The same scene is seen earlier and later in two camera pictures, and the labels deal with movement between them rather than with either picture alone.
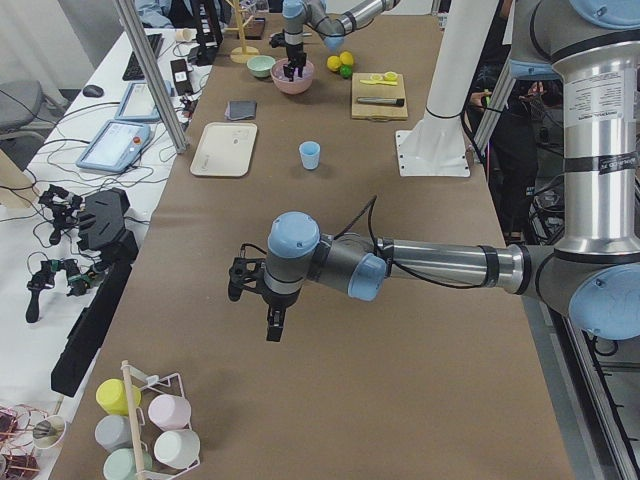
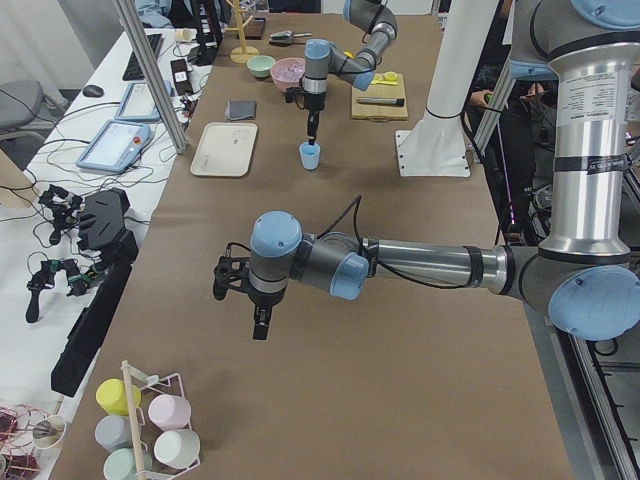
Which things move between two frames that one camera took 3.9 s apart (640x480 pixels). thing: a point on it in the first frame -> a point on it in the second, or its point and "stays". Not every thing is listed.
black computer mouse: x=92 y=91 stays
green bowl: x=260 y=65 stays
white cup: x=177 y=449 stays
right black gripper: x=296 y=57 -> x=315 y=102
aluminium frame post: x=138 y=34 stays
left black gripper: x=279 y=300 -> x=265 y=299
